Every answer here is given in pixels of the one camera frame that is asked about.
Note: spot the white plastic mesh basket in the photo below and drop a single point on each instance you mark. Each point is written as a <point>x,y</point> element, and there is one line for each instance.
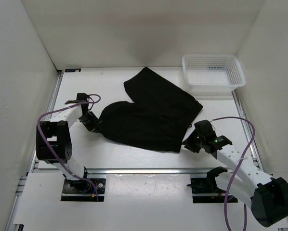
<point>212,73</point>

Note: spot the small blue label sticker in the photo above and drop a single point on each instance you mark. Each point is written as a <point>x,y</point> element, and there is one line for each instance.
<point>72,70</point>

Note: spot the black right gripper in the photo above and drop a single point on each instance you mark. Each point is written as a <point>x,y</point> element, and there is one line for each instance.
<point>189,142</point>

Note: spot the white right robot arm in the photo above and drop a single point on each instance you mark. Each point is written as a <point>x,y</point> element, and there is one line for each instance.
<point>265,196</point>

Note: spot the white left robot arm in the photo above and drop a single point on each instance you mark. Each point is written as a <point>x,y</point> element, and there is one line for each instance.
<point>53,140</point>

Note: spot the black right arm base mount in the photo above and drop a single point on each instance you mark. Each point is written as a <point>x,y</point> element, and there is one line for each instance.
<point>205,190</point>

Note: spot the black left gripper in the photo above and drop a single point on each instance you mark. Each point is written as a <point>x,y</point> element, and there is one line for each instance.
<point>93,127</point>

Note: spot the aluminium front frame rail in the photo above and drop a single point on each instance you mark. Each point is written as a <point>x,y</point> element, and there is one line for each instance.
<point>147,170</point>

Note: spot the black shorts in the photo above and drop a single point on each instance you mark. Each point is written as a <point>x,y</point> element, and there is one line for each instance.
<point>158,117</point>

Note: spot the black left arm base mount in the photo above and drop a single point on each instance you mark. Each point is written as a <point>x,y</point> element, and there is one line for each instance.
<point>82,191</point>

